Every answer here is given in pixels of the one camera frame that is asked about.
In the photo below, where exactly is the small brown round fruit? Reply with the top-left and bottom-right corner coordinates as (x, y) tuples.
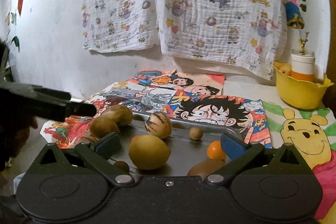
(113, 161), (130, 173)

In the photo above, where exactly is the large brown oval fruit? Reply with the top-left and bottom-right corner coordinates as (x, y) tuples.
(89, 115), (120, 138)

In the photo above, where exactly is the small orange tangerine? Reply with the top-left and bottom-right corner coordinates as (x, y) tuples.
(130, 135), (141, 143)

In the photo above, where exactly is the right white printed cloth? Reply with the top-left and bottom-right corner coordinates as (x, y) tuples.
(157, 0), (287, 80)

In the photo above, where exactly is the dark brown kiwi fruit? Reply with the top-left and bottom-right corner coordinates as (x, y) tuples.
(187, 159), (226, 180)

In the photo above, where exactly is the white orange jar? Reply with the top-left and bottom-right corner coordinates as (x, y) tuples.
(291, 50), (315, 82)

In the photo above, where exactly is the white printed cloth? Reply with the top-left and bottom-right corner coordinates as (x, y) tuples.
(81, 0), (159, 53)
(157, 0), (287, 80)

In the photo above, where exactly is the left white printed cloth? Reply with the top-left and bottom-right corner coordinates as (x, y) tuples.
(81, 0), (159, 53)

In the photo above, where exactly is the dried flower twig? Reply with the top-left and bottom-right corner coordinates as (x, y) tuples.
(298, 29), (309, 55)

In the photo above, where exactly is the olive green oval fruit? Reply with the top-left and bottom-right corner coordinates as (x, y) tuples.
(101, 105), (133, 126)

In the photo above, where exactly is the yellow fruit in bowl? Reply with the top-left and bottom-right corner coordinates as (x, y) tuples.
(279, 63), (291, 76)

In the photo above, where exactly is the striped pale melon fruit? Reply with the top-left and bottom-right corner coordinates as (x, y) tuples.
(144, 111), (172, 139)

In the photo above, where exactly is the striped brown round fruit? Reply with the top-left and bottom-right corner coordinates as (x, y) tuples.
(73, 135), (98, 146)

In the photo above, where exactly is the metal baking tray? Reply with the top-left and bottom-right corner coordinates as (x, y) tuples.
(108, 112), (243, 176)

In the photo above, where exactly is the yellow lemon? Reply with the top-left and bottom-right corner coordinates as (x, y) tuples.
(129, 135), (171, 170)

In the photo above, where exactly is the yellow plastic bowl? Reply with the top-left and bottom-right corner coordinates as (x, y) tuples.
(274, 61), (334, 110)

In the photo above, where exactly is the Winnie the Pooh drawing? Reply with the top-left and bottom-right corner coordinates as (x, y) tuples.
(262, 101), (335, 223)

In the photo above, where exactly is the anime comic poster mat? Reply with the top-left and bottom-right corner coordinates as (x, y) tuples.
(39, 69), (273, 150)

